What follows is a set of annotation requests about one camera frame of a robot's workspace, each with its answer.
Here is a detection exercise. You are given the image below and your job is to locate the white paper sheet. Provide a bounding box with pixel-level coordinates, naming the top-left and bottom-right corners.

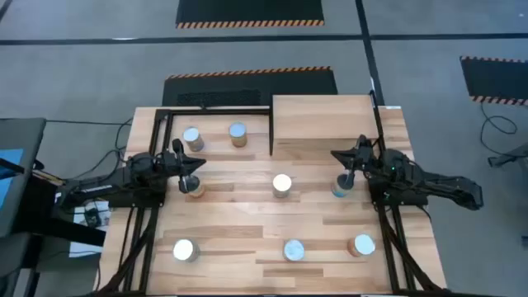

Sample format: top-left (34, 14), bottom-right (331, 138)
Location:
top-left (68, 200), bottom-right (113, 259)

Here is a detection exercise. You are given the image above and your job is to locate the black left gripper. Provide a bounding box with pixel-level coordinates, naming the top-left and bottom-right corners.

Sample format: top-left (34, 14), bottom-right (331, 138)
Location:
top-left (163, 139), bottom-right (207, 194)

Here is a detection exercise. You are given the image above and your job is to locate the black desk base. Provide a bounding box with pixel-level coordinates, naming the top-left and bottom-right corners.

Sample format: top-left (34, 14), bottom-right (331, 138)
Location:
top-left (12, 172), bottom-right (107, 248)

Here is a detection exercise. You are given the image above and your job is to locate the black aluminium table frame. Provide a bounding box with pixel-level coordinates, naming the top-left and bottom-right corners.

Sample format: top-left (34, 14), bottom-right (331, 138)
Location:
top-left (92, 106), bottom-right (273, 297)
top-left (368, 89), bottom-right (449, 297)

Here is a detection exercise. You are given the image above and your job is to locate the green beans tin can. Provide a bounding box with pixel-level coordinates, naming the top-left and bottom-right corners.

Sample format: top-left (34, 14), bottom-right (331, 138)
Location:
top-left (229, 120), bottom-right (248, 149)
top-left (282, 238), bottom-right (306, 263)

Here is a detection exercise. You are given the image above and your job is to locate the grey monitor with blue screen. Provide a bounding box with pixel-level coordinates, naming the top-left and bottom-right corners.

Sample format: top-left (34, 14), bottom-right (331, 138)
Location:
top-left (0, 117), bottom-right (47, 238)

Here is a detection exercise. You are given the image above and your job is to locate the black shelf side post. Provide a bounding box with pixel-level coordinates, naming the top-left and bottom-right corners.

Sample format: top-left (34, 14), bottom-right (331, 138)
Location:
top-left (268, 106), bottom-right (276, 157)

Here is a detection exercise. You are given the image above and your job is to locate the grey stand leg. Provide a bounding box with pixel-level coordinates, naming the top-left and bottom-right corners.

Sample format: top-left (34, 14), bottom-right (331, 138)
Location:
top-left (488, 142), bottom-right (528, 169)

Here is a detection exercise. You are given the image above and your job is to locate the peaches tin can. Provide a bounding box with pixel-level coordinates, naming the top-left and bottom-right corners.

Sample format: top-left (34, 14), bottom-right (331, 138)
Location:
top-left (182, 125), bottom-right (205, 153)
top-left (271, 172), bottom-right (293, 199)

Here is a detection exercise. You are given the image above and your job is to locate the black mat with striped edge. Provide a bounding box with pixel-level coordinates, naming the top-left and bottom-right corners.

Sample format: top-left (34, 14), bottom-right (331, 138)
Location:
top-left (176, 0), bottom-right (325, 30)
top-left (459, 55), bottom-right (528, 107)
top-left (162, 65), bottom-right (339, 108)

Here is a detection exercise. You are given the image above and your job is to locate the small black device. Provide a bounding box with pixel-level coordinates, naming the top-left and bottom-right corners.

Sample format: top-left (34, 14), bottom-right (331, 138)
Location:
top-left (83, 207), bottom-right (102, 228)

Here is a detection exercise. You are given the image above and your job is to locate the colourful labelled tin can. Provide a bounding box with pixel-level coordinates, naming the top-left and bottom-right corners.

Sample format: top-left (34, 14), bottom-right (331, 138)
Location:
top-left (172, 238), bottom-right (201, 263)

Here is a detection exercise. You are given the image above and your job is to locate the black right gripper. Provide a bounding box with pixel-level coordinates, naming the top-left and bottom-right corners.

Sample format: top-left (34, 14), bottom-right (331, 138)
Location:
top-left (330, 134), bottom-right (375, 189)

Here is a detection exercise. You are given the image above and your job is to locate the corn tin can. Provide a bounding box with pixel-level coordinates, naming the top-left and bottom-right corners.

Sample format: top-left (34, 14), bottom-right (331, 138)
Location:
top-left (187, 175), bottom-right (206, 199)

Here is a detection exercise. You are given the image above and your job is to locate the blue labelled tin can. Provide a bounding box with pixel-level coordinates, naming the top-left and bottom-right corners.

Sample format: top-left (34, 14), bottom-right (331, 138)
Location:
top-left (330, 172), bottom-right (356, 198)

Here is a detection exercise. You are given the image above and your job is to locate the orange labelled tin can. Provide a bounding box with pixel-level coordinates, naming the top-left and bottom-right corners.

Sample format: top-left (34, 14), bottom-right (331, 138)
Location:
top-left (346, 233), bottom-right (377, 258)

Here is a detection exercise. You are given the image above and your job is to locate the black floor cable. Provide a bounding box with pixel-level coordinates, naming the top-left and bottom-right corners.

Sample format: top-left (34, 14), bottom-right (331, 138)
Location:
top-left (479, 101), bottom-right (519, 158)

